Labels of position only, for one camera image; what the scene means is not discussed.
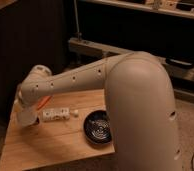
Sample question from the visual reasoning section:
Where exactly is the vertical metal pole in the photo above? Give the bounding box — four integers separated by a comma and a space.
73, 0, 82, 41

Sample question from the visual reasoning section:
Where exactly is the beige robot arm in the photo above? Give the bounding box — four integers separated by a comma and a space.
17, 51, 183, 171

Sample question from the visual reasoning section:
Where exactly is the black bowl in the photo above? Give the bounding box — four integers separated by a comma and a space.
83, 110, 112, 144

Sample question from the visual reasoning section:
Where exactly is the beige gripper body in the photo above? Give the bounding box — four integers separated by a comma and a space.
14, 91, 38, 113

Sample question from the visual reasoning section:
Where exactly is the orange handled blue brush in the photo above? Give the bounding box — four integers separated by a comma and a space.
36, 96, 52, 110

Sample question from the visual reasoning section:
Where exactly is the wooden folding table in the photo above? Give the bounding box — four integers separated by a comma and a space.
0, 90, 114, 171

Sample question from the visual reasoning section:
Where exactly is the background wooden shelf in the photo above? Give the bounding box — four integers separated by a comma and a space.
79, 0, 194, 19

